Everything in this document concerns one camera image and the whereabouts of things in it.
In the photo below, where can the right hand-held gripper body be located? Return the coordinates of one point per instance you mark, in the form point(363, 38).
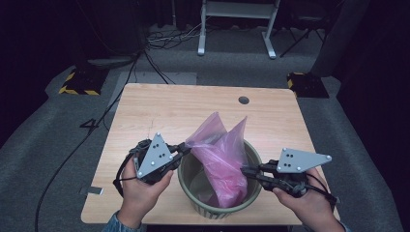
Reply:
point(296, 161)

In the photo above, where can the white metal stand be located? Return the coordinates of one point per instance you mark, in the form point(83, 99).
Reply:
point(238, 9)

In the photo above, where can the green round bin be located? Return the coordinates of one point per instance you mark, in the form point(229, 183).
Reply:
point(187, 174)

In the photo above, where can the person's left hand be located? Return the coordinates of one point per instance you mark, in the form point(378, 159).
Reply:
point(138, 199)

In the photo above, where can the person's right hand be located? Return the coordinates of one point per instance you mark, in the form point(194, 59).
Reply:
point(309, 206)

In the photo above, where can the grey tape strip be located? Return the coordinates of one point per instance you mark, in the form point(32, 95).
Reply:
point(336, 199)

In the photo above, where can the pink plastic bag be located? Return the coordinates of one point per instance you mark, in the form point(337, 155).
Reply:
point(222, 161)

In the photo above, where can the dark cabinet with grey base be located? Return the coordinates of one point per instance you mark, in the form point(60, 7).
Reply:
point(109, 32)

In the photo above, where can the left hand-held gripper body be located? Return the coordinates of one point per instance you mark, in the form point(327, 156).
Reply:
point(154, 156)

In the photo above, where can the yellow black striped base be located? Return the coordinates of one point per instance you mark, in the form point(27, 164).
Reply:
point(307, 85)
point(82, 82)

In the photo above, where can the black tripod stand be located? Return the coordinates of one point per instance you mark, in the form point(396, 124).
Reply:
point(303, 32)

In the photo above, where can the dark grey curtain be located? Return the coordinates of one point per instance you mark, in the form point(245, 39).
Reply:
point(341, 35)

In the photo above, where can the dark round table grommet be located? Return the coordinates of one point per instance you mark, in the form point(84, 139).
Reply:
point(243, 100)

